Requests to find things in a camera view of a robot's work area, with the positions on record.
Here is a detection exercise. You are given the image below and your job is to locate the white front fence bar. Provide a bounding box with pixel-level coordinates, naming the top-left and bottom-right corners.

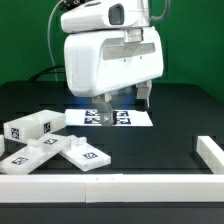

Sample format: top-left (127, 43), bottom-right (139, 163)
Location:
top-left (0, 174), bottom-right (224, 203)

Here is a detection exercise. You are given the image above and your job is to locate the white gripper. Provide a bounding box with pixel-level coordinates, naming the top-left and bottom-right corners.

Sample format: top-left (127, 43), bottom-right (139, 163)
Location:
top-left (64, 27), bottom-right (163, 127)

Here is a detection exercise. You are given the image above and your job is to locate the white cabinet top block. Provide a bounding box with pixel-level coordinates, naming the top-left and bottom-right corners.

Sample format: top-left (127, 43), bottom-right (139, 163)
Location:
top-left (3, 110), bottom-right (66, 143)

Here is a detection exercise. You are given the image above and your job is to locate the white base sheet with tags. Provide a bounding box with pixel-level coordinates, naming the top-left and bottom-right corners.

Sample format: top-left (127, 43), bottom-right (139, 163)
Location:
top-left (65, 109), bottom-right (153, 127)

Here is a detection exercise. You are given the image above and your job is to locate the white right fence block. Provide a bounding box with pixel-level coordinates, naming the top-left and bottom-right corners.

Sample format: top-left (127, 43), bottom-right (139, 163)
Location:
top-left (196, 136), bottom-right (224, 175)

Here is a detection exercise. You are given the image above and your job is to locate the white left fence block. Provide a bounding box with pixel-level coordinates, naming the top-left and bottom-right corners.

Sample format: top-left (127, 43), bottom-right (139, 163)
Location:
top-left (0, 135), bottom-right (5, 157)

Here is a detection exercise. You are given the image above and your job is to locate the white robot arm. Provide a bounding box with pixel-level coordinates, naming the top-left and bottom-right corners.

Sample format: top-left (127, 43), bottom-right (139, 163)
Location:
top-left (61, 0), bottom-right (171, 126)

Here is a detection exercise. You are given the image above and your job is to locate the braided grey cable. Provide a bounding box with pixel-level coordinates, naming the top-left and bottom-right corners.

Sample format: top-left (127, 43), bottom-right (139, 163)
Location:
top-left (149, 0), bottom-right (172, 25)

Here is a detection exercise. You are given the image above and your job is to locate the black cable bundle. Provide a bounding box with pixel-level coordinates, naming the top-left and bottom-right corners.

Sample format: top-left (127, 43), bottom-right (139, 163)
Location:
top-left (28, 64), bottom-right (66, 82)

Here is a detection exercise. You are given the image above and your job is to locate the grey thin cable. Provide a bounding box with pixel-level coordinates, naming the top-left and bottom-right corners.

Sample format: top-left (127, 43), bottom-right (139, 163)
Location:
top-left (46, 0), bottom-right (66, 82)

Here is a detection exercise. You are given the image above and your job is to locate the white fence block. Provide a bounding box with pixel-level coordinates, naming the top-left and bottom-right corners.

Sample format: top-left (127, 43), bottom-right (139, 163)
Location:
top-left (196, 136), bottom-right (224, 175)
top-left (0, 135), bottom-right (5, 157)

